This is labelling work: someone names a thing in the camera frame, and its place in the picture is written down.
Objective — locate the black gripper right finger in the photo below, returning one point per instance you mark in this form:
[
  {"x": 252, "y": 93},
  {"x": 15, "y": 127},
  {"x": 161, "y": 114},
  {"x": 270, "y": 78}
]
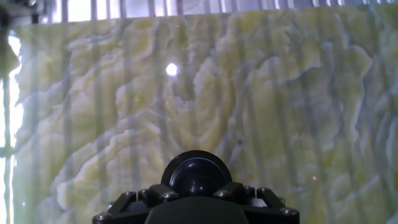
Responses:
[{"x": 265, "y": 214}]

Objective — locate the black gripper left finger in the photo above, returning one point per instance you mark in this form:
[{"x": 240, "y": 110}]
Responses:
[{"x": 124, "y": 207}]

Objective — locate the green marble pattern mat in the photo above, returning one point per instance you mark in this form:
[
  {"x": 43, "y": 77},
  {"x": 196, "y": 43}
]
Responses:
[{"x": 217, "y": 93}]

